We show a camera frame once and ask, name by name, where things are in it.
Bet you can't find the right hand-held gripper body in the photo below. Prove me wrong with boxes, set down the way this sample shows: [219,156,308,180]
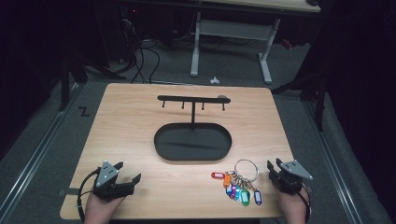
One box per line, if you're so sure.
[269,159,314,196]

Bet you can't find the metal floor rail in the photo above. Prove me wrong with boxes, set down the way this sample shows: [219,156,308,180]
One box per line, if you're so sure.
[302,98,364,224]
[0,83,80,220]

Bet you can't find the black stand legs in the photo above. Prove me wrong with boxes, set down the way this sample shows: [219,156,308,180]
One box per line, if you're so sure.
[271,60,332,133]
[58,50,127,112]

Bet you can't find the black floor cables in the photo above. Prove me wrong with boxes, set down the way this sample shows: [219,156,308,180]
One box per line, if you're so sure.
[130,38,162,85]

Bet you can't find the small red object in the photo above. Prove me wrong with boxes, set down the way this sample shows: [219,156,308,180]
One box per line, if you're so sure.
[280,38,294,51]

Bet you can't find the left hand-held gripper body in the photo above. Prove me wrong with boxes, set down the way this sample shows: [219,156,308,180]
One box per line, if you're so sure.
[92,160,135,201]

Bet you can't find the black key rack with tray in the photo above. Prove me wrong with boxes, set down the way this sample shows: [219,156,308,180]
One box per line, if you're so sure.
[153,94,233,162]

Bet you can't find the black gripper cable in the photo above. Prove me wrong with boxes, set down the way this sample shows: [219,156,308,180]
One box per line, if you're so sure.
[297,184,313,224]
[76,168,102,224]

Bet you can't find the person's left hand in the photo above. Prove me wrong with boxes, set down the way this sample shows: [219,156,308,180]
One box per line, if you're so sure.
[83,191,126,224]

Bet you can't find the dark computer equipment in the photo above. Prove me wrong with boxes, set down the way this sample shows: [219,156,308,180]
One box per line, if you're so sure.
[116,4,143,64]

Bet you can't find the key ring with coloured tags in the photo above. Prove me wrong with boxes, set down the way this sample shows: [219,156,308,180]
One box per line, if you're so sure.
[210,159,263,207]

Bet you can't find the person's right hand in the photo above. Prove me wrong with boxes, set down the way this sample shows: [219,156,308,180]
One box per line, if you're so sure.
[277,186,309,224]

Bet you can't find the white desk with metal legs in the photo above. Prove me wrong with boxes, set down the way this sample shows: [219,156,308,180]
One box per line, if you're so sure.
[190,0,322,86]

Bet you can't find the grey tape strip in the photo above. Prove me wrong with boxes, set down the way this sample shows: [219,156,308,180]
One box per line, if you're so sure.
[58,187,82,197]

